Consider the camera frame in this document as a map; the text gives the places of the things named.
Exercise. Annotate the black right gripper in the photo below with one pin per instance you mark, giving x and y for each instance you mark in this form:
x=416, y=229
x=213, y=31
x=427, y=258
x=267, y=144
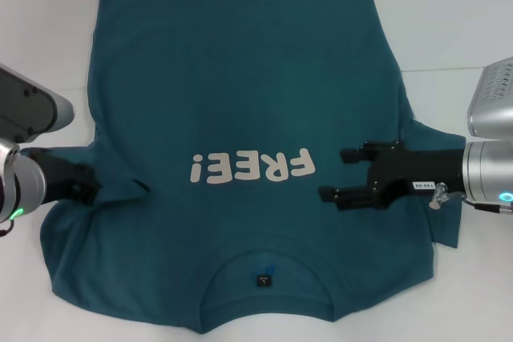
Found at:
x=421, y=171

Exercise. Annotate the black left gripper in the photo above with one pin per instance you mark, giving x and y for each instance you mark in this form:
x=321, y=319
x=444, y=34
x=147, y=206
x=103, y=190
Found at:
x=56, y=174

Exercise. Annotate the teal t-shirt with FREE print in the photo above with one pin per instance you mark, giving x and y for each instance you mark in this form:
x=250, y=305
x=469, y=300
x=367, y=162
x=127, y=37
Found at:
x=240, y=97

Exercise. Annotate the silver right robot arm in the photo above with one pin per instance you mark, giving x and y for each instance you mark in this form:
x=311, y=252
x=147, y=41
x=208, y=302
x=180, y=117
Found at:
x=481, y=170

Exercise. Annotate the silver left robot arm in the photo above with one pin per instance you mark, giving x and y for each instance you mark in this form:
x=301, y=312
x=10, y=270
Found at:
x=24, y=182

